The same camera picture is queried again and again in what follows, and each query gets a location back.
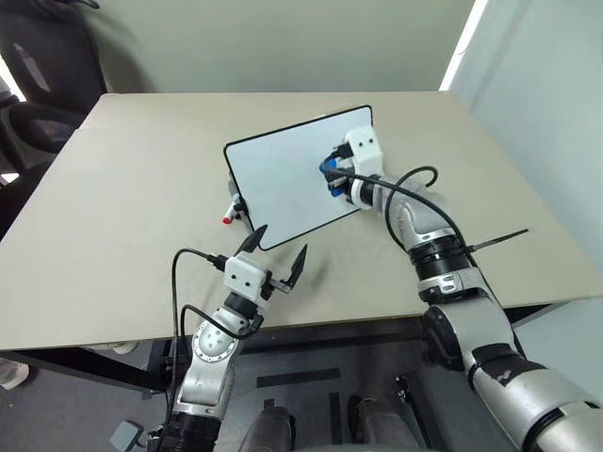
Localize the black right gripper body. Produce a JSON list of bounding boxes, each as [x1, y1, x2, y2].
[[336, 149, 358, 195]]

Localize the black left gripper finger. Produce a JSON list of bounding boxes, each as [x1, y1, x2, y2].
[[235, 224, 269, 255], [287, 243, 309, 288]]

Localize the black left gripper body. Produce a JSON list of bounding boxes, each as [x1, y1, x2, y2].
[[259, 268, 292, 301]]

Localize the blue whiteboard eraser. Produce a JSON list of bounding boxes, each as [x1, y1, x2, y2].
[[318, 156, 346, 199]]

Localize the red capped marker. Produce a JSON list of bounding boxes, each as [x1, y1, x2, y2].
[[220, 201, 242, 226]]

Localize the red-capped marker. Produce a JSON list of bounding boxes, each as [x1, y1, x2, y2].
[[226, 172, 250, 222]]

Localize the black floor rod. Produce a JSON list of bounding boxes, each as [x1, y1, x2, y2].
[[394, 374, 433, 452]]

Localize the grey foot pedal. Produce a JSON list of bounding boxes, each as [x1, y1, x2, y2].
[[109, 420, 143, 451]]

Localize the grey shoe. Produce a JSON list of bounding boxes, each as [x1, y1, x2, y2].
[[0, 359, 30, 391]]

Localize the black office chair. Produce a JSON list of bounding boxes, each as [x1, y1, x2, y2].
[[0, 0, 109, 239]]

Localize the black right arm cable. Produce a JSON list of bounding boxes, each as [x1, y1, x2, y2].
[[326, 165, 474, 251]]

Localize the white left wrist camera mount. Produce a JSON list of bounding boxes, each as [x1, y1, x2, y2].
[[223, 251, 275, 303]]

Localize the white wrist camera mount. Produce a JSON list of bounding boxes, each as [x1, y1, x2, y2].
[[223, 251, 275, 303], [344, 125, 384, 179]]

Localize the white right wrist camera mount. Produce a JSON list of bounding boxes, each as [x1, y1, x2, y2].
[[344, 125, 384, 179]]

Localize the white whiteboard with black frame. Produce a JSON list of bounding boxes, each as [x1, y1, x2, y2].
[[222, 105, 383, 251]]

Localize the black cable tie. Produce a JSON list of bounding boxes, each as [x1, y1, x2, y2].
[[464, 228, 530, 254]]

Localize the black metal table frame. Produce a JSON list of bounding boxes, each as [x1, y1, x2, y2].
[[0, 302, 567, 393]]

